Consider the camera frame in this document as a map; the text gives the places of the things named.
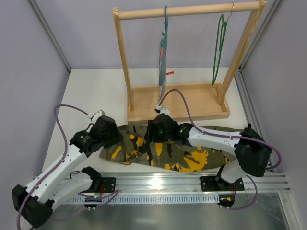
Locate camouflage yellow green trousers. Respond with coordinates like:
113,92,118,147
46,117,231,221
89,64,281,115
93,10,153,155
99,124,236,172

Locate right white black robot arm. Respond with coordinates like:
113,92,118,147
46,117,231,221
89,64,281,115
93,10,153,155
147,114,272,191

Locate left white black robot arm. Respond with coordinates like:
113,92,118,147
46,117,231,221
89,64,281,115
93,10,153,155
12,115,123,229

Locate blue plastic hanger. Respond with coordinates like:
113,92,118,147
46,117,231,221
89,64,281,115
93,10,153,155
158,6,168,87

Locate patterned folded garment on hanger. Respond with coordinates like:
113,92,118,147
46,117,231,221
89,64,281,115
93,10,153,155
158,27,168,104

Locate wooden clothes rack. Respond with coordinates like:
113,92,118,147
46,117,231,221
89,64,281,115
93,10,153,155
113,0,266,124

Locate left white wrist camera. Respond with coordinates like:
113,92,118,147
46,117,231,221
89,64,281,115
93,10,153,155
87,109,105,121

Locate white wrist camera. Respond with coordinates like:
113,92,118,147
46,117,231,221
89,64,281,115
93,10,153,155
87,109,105,121
154,105,171,115

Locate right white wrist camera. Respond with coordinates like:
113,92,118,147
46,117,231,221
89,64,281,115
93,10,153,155
154,105,171,115

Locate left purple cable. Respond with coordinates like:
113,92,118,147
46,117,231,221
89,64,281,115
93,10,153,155
16,104,120,230

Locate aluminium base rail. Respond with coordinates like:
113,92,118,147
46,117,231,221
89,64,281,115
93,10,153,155
100,171,290,194

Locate slotted grey cable duct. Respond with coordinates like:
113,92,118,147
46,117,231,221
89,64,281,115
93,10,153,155
64,194,220,205

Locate green wire hanger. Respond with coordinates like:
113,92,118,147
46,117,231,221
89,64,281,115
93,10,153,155
211,2,234,86

